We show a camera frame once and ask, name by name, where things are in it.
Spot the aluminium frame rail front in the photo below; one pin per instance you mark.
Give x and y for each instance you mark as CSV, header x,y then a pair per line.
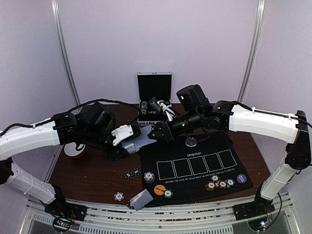
x,y
198,218

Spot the aluminium frame post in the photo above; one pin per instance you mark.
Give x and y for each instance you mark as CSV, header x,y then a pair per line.
x,y
255,44
64,54

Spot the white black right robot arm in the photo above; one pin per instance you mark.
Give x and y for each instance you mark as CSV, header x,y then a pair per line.
x,y
237,117

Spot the white red bowl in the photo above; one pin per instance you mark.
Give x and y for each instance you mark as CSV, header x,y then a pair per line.
x,y
73,150

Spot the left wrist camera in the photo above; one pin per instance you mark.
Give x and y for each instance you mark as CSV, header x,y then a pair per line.
x,y
124,132

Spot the black white chip right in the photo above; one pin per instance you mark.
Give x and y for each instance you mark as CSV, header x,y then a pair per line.
x,y
136,171

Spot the black white chip left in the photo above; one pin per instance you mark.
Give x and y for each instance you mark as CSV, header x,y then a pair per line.
x,y
128,175

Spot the black white chip on rail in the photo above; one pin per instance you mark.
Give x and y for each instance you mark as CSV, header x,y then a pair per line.
x,y
130,206

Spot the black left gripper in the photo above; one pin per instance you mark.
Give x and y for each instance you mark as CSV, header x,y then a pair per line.
x,y
116,153

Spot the left aluminium frame post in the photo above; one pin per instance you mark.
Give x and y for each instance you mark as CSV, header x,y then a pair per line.
x,y
64,54

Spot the aluminium poker case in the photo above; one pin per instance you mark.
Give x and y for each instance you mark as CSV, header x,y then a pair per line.
x,y
151,85

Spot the dealt cards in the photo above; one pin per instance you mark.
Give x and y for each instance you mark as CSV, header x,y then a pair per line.
x,y
140,200

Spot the grey playing card deck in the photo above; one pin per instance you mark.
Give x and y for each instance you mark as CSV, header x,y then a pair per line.
x,y
133,145

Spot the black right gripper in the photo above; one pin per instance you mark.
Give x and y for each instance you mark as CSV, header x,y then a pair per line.
x,y
163,129

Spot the right aluminium frame post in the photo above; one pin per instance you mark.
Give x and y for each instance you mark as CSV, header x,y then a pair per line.
x,y
255,44

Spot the black orange hundred chip stack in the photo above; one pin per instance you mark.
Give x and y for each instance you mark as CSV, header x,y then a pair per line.
x,y
221,184

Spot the playing card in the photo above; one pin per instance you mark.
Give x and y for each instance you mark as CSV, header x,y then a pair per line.
x,y
144,137

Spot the blue green fifty chip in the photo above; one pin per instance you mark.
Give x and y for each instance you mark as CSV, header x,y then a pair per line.
x,y
168,193

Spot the black poker table mat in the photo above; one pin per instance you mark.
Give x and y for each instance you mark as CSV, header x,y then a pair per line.
x,y
186,170

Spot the purple small blind button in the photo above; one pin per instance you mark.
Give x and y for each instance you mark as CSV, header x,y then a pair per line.
x,y
241,179

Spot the orange big blind button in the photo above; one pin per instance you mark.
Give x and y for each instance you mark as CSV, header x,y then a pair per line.
x,y
159,190

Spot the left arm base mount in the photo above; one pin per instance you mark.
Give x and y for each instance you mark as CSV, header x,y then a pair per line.
x,y
65,217

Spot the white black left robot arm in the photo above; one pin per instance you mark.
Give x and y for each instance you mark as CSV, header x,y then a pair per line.
x,y
91,124

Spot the small chip stack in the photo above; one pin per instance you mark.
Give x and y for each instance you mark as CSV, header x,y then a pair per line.
x,y
149,177

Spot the chips row in case left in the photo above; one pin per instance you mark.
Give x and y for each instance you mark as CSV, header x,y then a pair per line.
x,y
144,107

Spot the white blue chip flat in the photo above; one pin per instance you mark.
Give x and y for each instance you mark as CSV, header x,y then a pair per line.
x,y
119,196

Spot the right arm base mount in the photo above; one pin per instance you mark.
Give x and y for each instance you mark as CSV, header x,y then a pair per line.
x,y
254,212

